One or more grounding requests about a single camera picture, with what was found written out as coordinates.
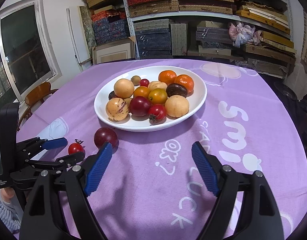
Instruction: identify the dark red plum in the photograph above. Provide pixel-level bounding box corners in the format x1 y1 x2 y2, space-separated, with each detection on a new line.
94 127 118 148
129 96 151 117

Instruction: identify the striped pepino melon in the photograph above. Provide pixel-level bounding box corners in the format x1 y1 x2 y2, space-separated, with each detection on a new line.
105 98 129 121

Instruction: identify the yellow round pear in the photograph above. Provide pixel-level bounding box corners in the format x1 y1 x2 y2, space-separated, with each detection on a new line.
114 79 134 99

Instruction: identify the red cherry tomato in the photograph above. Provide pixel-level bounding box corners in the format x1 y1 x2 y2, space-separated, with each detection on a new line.
68 139 85 155
139 79 150 87

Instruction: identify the orange tangerine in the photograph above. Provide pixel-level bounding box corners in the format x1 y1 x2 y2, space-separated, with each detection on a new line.
158 70 177 85
174 74 194 94

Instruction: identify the grey knit sleeve forearm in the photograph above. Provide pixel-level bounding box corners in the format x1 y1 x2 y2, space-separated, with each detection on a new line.
0 190 21 234

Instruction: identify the person left hand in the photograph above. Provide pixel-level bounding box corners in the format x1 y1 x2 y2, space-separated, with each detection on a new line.
0 187 15 203

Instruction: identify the white oval plate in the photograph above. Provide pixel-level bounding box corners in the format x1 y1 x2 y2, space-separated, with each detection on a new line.
94 66 207 132

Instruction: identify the purple printed tablecloth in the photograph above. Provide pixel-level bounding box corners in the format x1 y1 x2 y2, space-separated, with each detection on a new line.
17 60 307 239

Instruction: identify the small brown longan fruit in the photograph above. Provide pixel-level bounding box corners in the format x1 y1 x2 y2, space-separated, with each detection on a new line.
131 75 141 86

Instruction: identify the red tomato with calyx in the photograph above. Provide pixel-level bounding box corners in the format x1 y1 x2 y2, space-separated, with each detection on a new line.
148 104 167 122

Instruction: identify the pale peach with stem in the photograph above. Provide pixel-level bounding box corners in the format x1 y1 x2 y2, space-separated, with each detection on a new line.
148 81 168 91

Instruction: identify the framed picture in cardboard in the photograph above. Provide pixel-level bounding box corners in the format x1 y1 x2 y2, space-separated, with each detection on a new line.
92 37 135 65

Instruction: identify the pale round peach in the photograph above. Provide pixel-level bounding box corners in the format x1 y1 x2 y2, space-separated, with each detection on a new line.
164 95 189 118

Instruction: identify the pink crumpled cloth bag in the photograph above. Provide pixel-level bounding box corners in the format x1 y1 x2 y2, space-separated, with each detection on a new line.
228 22 262 48

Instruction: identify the metal storage shelf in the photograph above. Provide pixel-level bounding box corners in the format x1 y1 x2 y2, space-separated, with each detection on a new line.
84 0 296 79

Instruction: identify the window with white frame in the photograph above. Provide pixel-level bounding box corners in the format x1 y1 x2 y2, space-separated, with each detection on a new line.
0 0 62 109

